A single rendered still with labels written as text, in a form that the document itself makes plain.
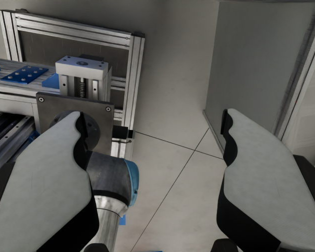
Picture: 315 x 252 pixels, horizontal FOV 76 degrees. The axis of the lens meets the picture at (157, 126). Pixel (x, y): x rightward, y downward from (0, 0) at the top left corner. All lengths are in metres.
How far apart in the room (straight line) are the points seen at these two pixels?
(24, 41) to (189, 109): 1.28
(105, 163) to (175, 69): 1.25
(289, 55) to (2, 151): 0.94
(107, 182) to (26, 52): 1.25
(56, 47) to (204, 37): 1.02
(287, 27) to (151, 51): 1.00
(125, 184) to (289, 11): 0.75
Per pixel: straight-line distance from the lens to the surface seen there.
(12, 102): 0.84
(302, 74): 0.77
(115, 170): 0.51
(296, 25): 0.83
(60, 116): 0.65
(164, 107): 1.77
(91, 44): 1.45
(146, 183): 2.34
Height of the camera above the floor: 1.59
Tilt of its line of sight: 58 degrees down
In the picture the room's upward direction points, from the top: 176 degrees clockwise
